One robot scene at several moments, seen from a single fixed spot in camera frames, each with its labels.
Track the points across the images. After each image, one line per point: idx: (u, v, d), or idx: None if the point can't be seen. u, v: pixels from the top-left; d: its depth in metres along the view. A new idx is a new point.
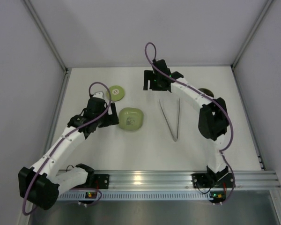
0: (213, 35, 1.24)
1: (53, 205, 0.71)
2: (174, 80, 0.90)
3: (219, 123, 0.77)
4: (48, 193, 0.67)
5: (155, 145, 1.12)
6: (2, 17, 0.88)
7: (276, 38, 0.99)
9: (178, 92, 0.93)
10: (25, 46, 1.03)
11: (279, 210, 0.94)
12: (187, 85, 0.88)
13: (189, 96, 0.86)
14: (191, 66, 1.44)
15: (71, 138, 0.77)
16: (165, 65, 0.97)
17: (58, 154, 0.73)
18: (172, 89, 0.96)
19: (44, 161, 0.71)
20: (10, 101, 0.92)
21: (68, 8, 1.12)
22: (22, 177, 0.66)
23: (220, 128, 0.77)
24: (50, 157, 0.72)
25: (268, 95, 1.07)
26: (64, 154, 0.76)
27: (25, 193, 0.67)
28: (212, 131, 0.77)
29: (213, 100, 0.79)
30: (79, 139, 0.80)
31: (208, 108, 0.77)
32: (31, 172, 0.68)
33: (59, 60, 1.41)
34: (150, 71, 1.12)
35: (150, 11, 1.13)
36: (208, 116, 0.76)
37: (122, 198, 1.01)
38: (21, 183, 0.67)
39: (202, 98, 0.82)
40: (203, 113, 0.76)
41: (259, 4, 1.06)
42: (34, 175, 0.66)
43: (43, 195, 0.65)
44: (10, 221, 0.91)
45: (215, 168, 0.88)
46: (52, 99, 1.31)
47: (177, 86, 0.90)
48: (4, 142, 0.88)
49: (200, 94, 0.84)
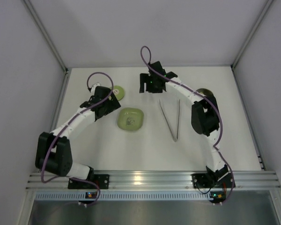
0: (214, 36, 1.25)
1: (66, 174, 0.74)
2: (169, 79, 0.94)
3: (210, 118, 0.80)
4: (66, 159, 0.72)
5: (155, 145, 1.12)
6: (3, 16, 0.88)
7: (276, 39, 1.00)
9: (172, 91, 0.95)
10: (25, 45, 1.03)
11: (279, 209, 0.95)
12: (180, 83, 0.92)
13: (182, 94, 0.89)
14: (191, 67, 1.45)
15: (86, 115, 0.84)
16: (160, 66, 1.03)
17: (76, 124, 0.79)
18: (166, 88, 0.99)
19: (63, 128, 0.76)
20: (10, 99, 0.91)
21: (68, 8, 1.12)
22: (43, 140, 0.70)
23: (212, 123, 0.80)
24: (68, 125, 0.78)
25: (268, 96, 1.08)
26: (79, 127, 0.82)
27: (42, 156, 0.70)
28: (204, 127, 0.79)
29: (205, 97, 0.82)
30: (91, 118, 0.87)
31: (199, 104, 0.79)
32: (50, 136, 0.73)
33: (59, 60, 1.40)
34: (145, 75, 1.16)
35: (151, 11, 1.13)
36: (200, 112, 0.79)
37: (122, 198, 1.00)
38: (40, 147, 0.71)
39: (194, 95, 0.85)
40: (194, 110, 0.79)
41: (259, 5, 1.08)
42: (55, 138, 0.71)
43: (62, 156, 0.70)
44: (9, 221, 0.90)
45: (213, 167, 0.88)
46: (52, 98, 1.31)
47: (171, 86, 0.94)
48: (4, 141, 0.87)
49: (192, 92, 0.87)
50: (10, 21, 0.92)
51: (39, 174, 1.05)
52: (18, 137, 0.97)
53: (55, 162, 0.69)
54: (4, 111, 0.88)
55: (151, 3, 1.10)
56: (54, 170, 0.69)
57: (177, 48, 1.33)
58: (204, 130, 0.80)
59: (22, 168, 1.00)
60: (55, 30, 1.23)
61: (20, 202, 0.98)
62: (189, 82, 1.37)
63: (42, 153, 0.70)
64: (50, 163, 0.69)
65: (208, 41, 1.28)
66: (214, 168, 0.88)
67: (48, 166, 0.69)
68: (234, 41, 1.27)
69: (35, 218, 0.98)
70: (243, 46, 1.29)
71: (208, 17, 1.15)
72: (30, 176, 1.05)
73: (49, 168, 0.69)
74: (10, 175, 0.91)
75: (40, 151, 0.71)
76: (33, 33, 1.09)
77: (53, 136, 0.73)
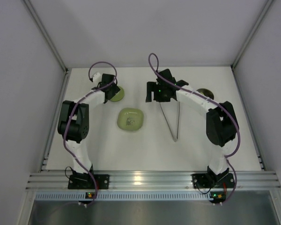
0: (214, 36, 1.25)
1: (82, 138, 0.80)
2: (180, 87, 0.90)
3: (228, 127, 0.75)
4: (85, 122, 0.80)
5: (156, 146, 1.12)
6: (2, 16, 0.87)
7: (276, 39, 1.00)
9: (184, 99, 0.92)
10: (25, 45, 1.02)
11: (279, 210, 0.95)
12: (191, 91, 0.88)
13: (195, 102, 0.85)
14: (191, 67, 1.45)
15: (98, 93, 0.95)
16: (170, 74, 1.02)
17: (92, 98, 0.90)
18: (177, 97, 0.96)
19: (82, 98, 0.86)
20: (10, 99, 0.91)
21: (68, 8, 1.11)
22: (65, 106, 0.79)
23: (229, 134, 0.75)
24: (85, 97, 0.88)
25: (268, 96, 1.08)
26: (93, 101, 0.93)
27: (65, 120, 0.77)
28: (222, 138, 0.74)
29: (220, 105, 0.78)
30: (101, 98, 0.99)
31: (214, 112, 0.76)
32: (72, 103, 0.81)
33: (59, 60, 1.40)
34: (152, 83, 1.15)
35: (151, 11, 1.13)
36: (215, 120, 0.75)
37: (122, 198, 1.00)
38: (63, 112, 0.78)
39: (208, 102, 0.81)
40: (210, 117, 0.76)
41: (259, 5, 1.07)
42: (77, 104, 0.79)
43: (82, 118, 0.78)
44: (9, 221, 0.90)
45: (217, 169, 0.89)
46: (52, 98, 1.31)
47: (182, 94, 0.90)
48: (4, 140, 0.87)
49: (205, 99, 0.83)
50: (9, 21, 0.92)
51: (39, 174, 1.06)
52: (18, 138, 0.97)
53: (77, 125, 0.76)
54: (4, 112, 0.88)
55: (151, 4, 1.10)
56: (75, 132, 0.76)
57: (177, 48, 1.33)
58: (221, 140, 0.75)
59: (22, 168, 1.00)
60: (55, 30, 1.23)
61: (20, 202, 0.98)
62: (189, 82, 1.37)
63: (64, 118, 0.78)
64: (72, 126, 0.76)
65: (208, 41, 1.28)
66: (217, 170, 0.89)
67: (70, 129, 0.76)
68: (234, 41, 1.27)
69: (35, 218, 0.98)
70: (243, 45, 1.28)
71: (208, 17, 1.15)
72: (30, 176, 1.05)
73: (70, 131, 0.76)
74: (10, 175, 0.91)
75: (62, 116, 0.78)
76: (33, 33, 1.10)
77: (73, 103, 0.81)
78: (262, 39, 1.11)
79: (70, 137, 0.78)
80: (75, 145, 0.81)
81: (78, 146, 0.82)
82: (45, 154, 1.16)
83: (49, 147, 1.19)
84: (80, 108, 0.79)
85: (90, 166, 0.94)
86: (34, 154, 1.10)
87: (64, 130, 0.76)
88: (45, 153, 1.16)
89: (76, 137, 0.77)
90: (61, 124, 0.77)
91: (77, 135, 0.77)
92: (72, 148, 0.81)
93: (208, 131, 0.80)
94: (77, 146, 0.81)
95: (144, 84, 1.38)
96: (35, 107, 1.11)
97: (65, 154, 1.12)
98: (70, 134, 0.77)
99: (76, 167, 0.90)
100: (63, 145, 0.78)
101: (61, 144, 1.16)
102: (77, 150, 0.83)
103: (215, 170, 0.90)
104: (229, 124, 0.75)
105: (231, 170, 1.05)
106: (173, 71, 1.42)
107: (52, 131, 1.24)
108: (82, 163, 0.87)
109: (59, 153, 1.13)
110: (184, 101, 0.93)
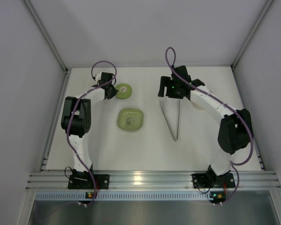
0: (213, 36, 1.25)
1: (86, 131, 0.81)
2: (195, 87, 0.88)
3: (241, 135, 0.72)
4: (88, 116, 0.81)
5: (156, 146, 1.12)
6: (2, 16, 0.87)
7: (277, 38, 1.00)
9: (198, 100, 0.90)
10: (25, 45, 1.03)
11: (279, 210, 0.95)
12: (207, 93, 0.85)
13: (210, 105, 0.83)
14: (191, 67, 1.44)
15: (99, 90, 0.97)
16: (186, 72, 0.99)
17: (93, 94, 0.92)
18: (191, 97, 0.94)
19: (84, 93, 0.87)
20: (11, 99, 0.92)
21: (68, 8, 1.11)
22: (68, 101, 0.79)
23: (243, 143, 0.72)
24: (86, 93, 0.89)
25: (268, 95, 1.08)
26: (94, 98, 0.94)
27: (68, 116, 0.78)
28: (234, 146, 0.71)
29: (237, 112, 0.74)
30: (101, 95, 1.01)
31: (230, 119, 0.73)
32: (75, 99, 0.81)
33: (59, 60, 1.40)
34: (166, 78, 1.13)
35: (150, 11, 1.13)
36: (230, 128, 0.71)
37: (122, 198, 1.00)
38: (66, 107, 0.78)
39: (224, 108, 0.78)
40: (225, 124, 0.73)
41: (259, 5, 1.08)
42: (79, 99, 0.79)
43: (85, 112, 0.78)
44: (10, 221, 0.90)
45: (217, 171, 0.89)
46: (52, 98, 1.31)
47: (197, 94, 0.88)
48: (3, 140, 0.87)
49: (222, 103, 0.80)
50: (9, 22, 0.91)
51: (39, 174, 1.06)
52: (18, 138, 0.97)
53: (80, 120, 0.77)
54: (4, 112, 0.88)
55: (151, 3, 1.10)
56: (78, 127, 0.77)
57: (177, 48, 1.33)
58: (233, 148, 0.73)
59: (23, 169, 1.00)
60: (55, 30, 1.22)
61: (20, 202, 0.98)
62: None
63: (67, 113, 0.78)
64: (75, 121, 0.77)
65: (208, 41, 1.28)
66: (218, 172, 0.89)
67: (73, 123, 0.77)
68: (234, 40, 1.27)
69: (35, 218, 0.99)
70: (243, 45, 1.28)
71: (208, 17, 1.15)
72: (30, 176, 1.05)
73: (74, 125, 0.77)
74: (10, 175, 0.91)
75: (65, 111, 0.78)
76: (33, 34, 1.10)
77: (75, 99, 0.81)
78: (263, 38, 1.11)
79: (73, 132, 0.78)
80: (77, 140, 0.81)
81: (80, 141, 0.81)
82: (45, 154, 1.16)
83: (49, 147, 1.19)
84: (82, 103, 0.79)
85: (91, 164, 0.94)
86: (34, 154, 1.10)
87: (67, 124, 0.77)
88: (44, 153, 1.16)
89: (79, 131, 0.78)
90: (64, 119, 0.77)
91: (80, 129, 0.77)
92: (74, 143, 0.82)
93: (219, 136, 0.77)
94: (78, 142, 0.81)
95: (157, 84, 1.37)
96: (35, 107, 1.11)
97: (65, 154, 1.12)
98: (74, 129, 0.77)
99: (77, 166, 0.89)
100: (67, 139, 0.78)
101: (61, 143, 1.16)
102: (79, 146, 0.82)
103: (218, 172, 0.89)
104: (243, 132, 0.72)
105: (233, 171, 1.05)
106: None
107: (51, 131, 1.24)
108: (82, 160, 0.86)
109: (59, 153, 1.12)
110: (198, 101, 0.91)
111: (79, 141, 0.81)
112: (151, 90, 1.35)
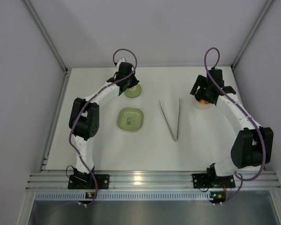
0: (213, 36, 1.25)
1: (92, 135, 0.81)
2: (224, 93, 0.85)
3: (256, 154, 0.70)
4: (96, 121, 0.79)
5: (157, 146, 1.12)
6: (2, 16, 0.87)
7: (277, 38, 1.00)
9: (224, 107, 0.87)
10: (25, 45, 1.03)
11: (279, 210, 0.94)
12: (235, 101, 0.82)
13: (234, 115, 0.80)
14: (191, 67, 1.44)
15: (112, 88, 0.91)
16: (220, 77, 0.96)
17: (104, 95, 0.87)
18: (218, 102, 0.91)
19: (94, 95, 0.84)
20: (11, 99, 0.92)
21: (68, 8, 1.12)
22: (76, 103, 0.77)
23: (255, 162, 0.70)
24: (98, 94, 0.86)
25: (268, 95, 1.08)
26: (106, 97, 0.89)
27: (75, 118, 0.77)
28: (245, 162, 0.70)
29: (259, 129, 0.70)
30: (115, 92, 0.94)
31: (249, 133, 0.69)
32: (84, 101, 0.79)
33: (59, 60, 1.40)
34: (203, 78, 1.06)
35: (150, 11, 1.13)
36: (247, 144, 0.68)
37: (122, 198, 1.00)
38: (74, 109, 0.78)
39: (247, 121, 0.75)
40: (241, 137, 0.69)
41: (259, 5, 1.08)
42: (88, 102, 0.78)
43: (92, 118, 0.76)
44: (10, 221, 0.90)
45: (218, 171, 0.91)
46: (52, 98, 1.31)
47: (225, 101, 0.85)
48: (3, 141, 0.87)
49: (247, 116, 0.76)
50: (8, 21, 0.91)
51: (39, 174, 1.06)
52: (18, 139, 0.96)
53: (86, 123, 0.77)
54: (4, 112, 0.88)
55: (151, 4, 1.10)
56: (84, 130, 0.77)
57: (177, 48, 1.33)
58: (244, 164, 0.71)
59: (22, 169, 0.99)
60: (55, 30, 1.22)
61: (20, 202, 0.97)
62: (189, 82, 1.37)
63: (75, 114, 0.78)
64: (81, 123, 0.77)
65: (208, 41, 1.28)
66: (218, 172, 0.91)
67: (79, 125, 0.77)
68: (234, 41, 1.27)
69: (35, 218, 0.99)
70: (243, 45, 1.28)
71: (208, 17, 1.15)
72: (30, 176, 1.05)
73: (79, 128, 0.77)
74: (10, 176, 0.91)
75: (73, 112, 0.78)
76: (33, 34, 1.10)
77: (85, 101, 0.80)
78: (263, 38, 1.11)
79: (79, 133, 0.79)
80: (81, 142, 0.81)
81: (84, 143, 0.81)
82: (45, 154, 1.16)
83: (49, 147, 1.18)
84: (90, 108, 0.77)
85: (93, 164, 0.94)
86: (34, 154, 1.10)
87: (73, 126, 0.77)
88: (44, 153, 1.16)
89: (84, 133, 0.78)
90: (72, 120, 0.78)
91: (85, 132, 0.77)
92: (79, 145, 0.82)
93: (233, 146, 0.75)
94: (83, 143, 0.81)
95: (176, 84, 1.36)
96: (35, 108, 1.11)
97: (65, 154, 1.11)
98: (79, 130, 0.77)
99: (78, 166, 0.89)
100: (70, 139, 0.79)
101: (61, 143, 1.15)
102: (83, 147, 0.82)
103: (219, 172, 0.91)
104: (259, 152, 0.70)
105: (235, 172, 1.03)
106: (173, 71, 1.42)
107: (51, 132, 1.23)
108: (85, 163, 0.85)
109: (59, 153, 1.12)
110: (224, 108, 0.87)
111: (85, 144, 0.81)
112: (151, 90, 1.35)
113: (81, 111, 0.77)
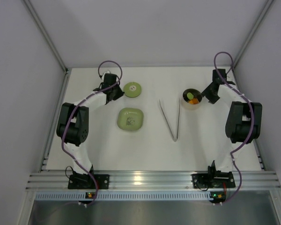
0: (213, 36, 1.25)
1: (82, 140, 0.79)
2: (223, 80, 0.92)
3: (246, 127, 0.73)
4: (85, 125, 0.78)
5: (157, 146, 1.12)
6: (2, 16, 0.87)
7: (278, 38, 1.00)
9: (223, 94, 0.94)
10: (25, 46, 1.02)
11: (279, 210, 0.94)
12: (231, 86, 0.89)
13: (229, 95, 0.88)
14: (191, 66, 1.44)
15: (100, 94, 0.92)
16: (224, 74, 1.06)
17: (92, 100, 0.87)
18: (218, 92, 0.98)
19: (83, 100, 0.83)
20: (11, 100, 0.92)
21: (68, 8, 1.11)
22: (65, 108, 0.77)
23: (244, 134, 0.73)
24: (86, 99, 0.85)
25: (267, 95, 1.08)
26: (94, 103, 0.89)
27: (63, 124, 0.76)
28: (235, 133, 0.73)
29: (248, 102, 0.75)
30: (102, 99, 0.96)
31: (240, 105, 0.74)
32: (72, 106, 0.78)
33: (59, 60, 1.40)
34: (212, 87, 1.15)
35: (151, 11, 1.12)
36: (235, 114, 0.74)
37: (122, 198, 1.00)
38: (62, 115, 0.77)
39: (239, 98, 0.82)
40: (232, 108, 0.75)
41: (259, 5, 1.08)
42: (76, 106, 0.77)
43: (81, 122, 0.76)
44: (10, 221, 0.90)
45: (218, 165, 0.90)
46: (52, 99, 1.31)
47: (223, 88, 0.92)
48: (3, 141, 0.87)
49: (240, 94, 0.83)
50: (8, 22, 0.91)
51: (39, 174, 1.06)
52: (18, 138, 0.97)
53: (76, 128, 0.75)
54: (4, 112, 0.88)
55: (151, 4, 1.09)
56: (74, 135, 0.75)
57: (177, 48, 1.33)
58: (234, 136, 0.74)
59: (23, 168, 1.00)
60: (55, 29, 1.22)
61: (20, 202, 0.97)
62: (189, 82, 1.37)
63: (63, 120, 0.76)
64: (71, 129, 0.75)
65: (208, 41, 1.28)
66: (218, 167, 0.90)
67: (69, 131, 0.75)
68: (234, 41, 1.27)
69: (35, 218, 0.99)
70: (243, 46, 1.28)
71: (208, 17, 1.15)
72: (30, 176, 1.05)
73: (69, 133, 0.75)
74: (10, 175, 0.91)
75: (62, 118, 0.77)
76: (33, 34, 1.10)
77: (73, 105, 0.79)
78: (263, 38, 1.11)
79: (69, 140, 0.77)
80: (74, 148, 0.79)
81: (77, 149, 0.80)
82: (44, 154, 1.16)
83: (49, 146, 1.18)
84: (79, 111, 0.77)
85: (91, 164, 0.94)
86: (34, 154, 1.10)
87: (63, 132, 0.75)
88: (43, 153, 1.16)
89: (75, 139, 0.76)
90: (60, 126, 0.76)
91: (75, 138, 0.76)
92: (72, 151, 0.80)
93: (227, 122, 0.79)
94: (76, 149, 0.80)
95: (179, 84, 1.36)
96: (34, 108, 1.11)
97: (65, 154, 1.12)
98: (69, 137, 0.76)
99: (77, 168, 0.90)
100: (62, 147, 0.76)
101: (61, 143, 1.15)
102: (76, 153, 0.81)
103: (218, 166, 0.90)
104: (249, 125, 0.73)
105: (236, 172, 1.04)
106: (173, 71, 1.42)
107: (51, 131, 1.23)
108: (81, 165, 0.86)
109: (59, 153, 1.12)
110: (224, 96, 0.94)
111: (77, 149, 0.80)
112: (151, 90, 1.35)
113: (70, 116, 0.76)
